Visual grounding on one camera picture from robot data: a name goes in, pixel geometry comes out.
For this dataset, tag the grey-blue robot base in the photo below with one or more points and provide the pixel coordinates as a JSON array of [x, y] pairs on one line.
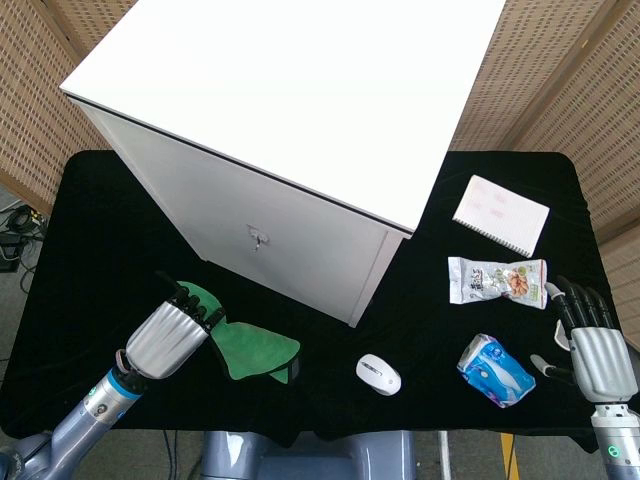
[[305, 457]]

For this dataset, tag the white snack bag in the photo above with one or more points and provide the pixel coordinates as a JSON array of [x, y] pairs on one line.
[[490, 282]]

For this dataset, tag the woven rattan folding screen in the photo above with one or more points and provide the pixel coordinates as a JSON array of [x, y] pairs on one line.
[[30, 100], [565, 75]]

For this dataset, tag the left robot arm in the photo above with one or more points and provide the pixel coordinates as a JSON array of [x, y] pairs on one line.
[[85, 420]]

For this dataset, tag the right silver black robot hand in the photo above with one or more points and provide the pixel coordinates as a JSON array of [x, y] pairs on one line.
[[602, 360]]

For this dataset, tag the white spiral notebook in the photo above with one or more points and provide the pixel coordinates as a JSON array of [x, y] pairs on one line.
[[502, 215]]

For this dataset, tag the green cloth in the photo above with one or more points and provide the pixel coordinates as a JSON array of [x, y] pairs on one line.
[[250, 350]]

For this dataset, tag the black velvet tablecloth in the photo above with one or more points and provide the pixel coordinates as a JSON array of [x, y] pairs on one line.
[[110, 240]]

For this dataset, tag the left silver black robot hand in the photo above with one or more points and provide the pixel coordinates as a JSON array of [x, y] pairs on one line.
[[165, 337]]

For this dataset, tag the blue tissue pack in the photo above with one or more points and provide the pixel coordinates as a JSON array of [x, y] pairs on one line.
[[495, 372]]

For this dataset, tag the white cabinet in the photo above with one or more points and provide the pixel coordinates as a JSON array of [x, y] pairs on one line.
[[280, 100]]

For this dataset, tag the white computer mouse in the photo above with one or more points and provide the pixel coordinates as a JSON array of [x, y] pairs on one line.
[[378, 374]]

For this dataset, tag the white table leg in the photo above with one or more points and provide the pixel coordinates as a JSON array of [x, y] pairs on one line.
[[444, 457]]

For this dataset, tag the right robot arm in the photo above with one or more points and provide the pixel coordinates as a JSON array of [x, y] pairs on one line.
[[617, 445]]

